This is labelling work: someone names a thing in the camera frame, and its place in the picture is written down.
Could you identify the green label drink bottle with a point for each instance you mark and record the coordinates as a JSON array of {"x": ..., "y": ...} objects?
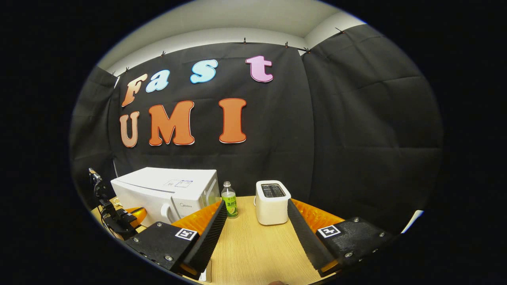
[{"x": 230, "y": 206}]

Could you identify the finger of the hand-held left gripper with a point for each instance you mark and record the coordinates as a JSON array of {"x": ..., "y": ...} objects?
[{"x": 139, "y": 214}]

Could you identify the white toaster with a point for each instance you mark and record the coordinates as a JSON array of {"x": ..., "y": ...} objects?
[{"x": 271, "y": 209}]

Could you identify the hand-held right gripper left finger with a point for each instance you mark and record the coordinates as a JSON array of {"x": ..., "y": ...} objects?
[{"x": 210, "y": 237}]

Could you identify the black backdrop cloth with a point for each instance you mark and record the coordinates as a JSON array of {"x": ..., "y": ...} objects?
[{"x": 356, "y": 138}]

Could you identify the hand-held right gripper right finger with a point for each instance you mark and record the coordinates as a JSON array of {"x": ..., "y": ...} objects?
[{"x": 303, "y": 237}]

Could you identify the white microwave oven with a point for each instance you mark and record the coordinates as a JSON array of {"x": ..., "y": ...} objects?
[{"x": 158, "y": 186}]

